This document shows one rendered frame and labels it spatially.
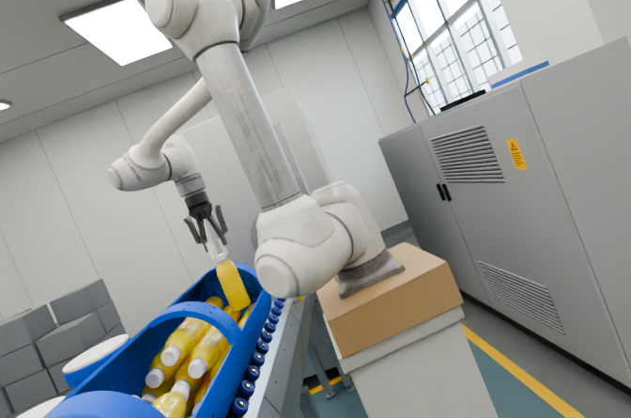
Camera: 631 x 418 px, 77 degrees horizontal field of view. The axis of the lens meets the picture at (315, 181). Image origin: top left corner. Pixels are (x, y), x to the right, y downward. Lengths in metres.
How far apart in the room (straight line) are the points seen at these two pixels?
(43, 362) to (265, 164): 3.99
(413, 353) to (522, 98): 1.12
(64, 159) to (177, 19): 5.73
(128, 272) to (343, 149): 3.57
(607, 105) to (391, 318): 1.36
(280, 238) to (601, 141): 1.46
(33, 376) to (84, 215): 2.46
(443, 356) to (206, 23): 0.93
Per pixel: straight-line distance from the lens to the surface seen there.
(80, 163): 6.46
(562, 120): 1.87
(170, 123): 1.20
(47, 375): 4.67
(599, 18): 2.86
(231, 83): 0.89
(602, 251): 1.98
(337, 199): 1.00
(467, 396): 1.15
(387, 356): 1.04
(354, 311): 0.96
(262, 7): 1.07
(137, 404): 0.78
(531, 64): 2.03
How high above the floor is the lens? 1.43
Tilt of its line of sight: 2 degrees down
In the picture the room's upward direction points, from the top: 22 degrees counter-clockwise
